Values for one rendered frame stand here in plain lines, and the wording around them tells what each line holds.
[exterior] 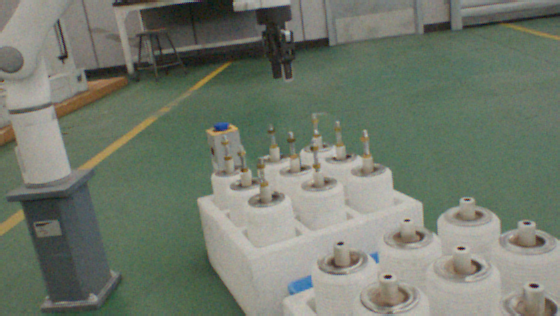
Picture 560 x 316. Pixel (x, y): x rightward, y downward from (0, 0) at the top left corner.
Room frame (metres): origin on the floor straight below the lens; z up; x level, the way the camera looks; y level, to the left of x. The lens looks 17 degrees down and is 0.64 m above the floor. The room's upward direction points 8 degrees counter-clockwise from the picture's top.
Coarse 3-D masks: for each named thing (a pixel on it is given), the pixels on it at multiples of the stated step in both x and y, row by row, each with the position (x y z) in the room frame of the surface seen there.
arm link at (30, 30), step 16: (32, 0) 1.16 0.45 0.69; (48, 0) 1.16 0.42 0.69; (64, 0) 1.18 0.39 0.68; (16, 16) 1.16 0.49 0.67; (32, 16) 1.16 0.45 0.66; (48, 16) 1.17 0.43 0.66; (16, 32) 1.15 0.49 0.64; (32, 32) 1.16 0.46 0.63; (48, 32) 1.17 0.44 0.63; (0, 48) 1.14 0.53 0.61; (16, 48) 1.15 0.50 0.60; (32, 48) 1.16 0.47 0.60; (0, 64) 1.14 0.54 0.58; (16, 64) 1.15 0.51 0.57; (32, 64) 1.16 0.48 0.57
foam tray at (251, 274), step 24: (216, 216) 1.14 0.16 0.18; (360, 216) 1.02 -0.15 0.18; (384, 216) 1.01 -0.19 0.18; (408, 216) 1.03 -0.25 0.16; (216, 240) 1.15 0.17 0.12; (240, 240) 0.99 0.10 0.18; (288, 240) 0.96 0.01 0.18; (312, 240) 0.96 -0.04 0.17; (336, 240) 0.97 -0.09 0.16; (360, 240) 0.99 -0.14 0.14; (216, 264) 1.20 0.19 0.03; (240, 264) 0.98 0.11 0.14; (264, 264) 0.92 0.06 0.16; (288, 264) 0.94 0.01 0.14; (312, 264) 0.95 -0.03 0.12; (240, 288) 1.01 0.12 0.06; (264, 288) 0.92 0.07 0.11; (264, 312) 0.91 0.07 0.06
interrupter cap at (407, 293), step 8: (368, 288) 0.63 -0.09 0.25; (376, 288) 0.63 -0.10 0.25; (400, 288) 0.62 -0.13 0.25; (408, 288) 0.62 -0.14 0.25; (416, 288) 0.61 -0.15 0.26; (360, 296) 0.61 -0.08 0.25; (368, 296) 0.61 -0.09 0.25; (376, 296) 0.61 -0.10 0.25; (400, 296) 0.60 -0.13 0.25; (408, 296) 0.60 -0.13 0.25; (416, 296) 0.59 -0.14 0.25; (368, 304) 0.59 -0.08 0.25; (376, 304) 0.59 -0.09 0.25; (384, 304) 0.59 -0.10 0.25; (392, 304) 0.59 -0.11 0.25; (400, 304) 0.58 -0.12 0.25; (408, 304) 0.58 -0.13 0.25; (416, 304) 0.58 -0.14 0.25; (376, 312) 0.57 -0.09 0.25; (384, 312) 0.57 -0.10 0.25; (392, 312) 0.57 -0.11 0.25; (400, 312) 0.57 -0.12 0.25
